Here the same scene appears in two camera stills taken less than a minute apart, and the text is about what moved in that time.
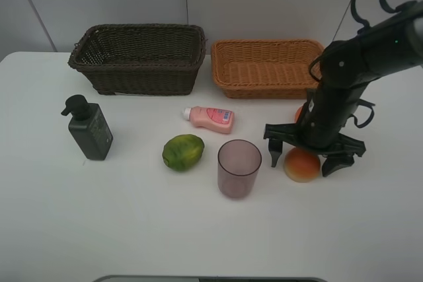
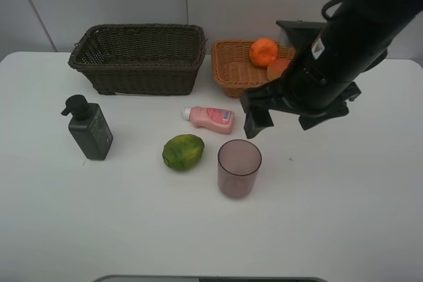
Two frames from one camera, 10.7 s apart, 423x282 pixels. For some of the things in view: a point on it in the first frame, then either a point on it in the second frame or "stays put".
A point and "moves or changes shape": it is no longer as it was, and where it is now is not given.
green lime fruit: [182, 152] stays put
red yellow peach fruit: [301, 165] to [275, 70]
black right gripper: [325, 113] to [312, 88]
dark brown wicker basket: [144, 59] stays put
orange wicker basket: [266, 69] stays put
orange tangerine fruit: [298, 113] moves or changes shape
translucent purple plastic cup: [238, 162] stays put
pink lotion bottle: [221, 121] stays put
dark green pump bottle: [88, 127] stays put
